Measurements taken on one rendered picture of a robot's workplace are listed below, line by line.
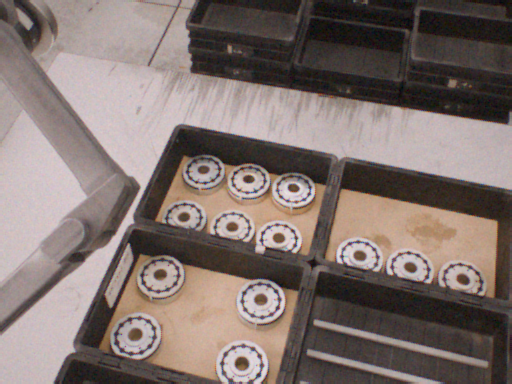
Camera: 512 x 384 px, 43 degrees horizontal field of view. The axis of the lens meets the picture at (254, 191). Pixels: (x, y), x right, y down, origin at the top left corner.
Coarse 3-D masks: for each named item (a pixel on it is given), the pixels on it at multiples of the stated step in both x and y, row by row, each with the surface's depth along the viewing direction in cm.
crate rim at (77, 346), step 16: (144, 224) 136; (128, 240) 134; (192, 240) 134; (208, 240) 134; (256, 256) 131; (272, 256) 131; (112, 272) 129; (304, 272) 129; (304, 288) 127; (96, 304) 125; (80, 336) 120; (288, 336) 120; (80, 352) 119; (96, 352) 119; (288, 352) 119; (144, 368) 117; (160, 368) 117
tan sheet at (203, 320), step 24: (192, 288) 138; (216, 288) 138; (240, 288) 138; (120, 312) 134; (144, 312) 134; (168, 312) 135; (192, 312) 135; (216, 312) 135; (288, 312) 135; (168, 336) 131; (192, 336) 131; (216, 336) 131; (240, 336) 131; (264, 336) 131; (168, 360) 128; (192, 360) 128
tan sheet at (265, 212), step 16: (176, 176) 157; (272, 176) 157; (176, 192) 154; (224, 192) 154; (320, 192) 154; (208, 208) 151; (224, 208) 151; (240, 208) 151; (256, 208) 151; (272, 208) 151; (208, 224) 148; (256, 224) 148; (304, 224) 148; (304, 240) 146
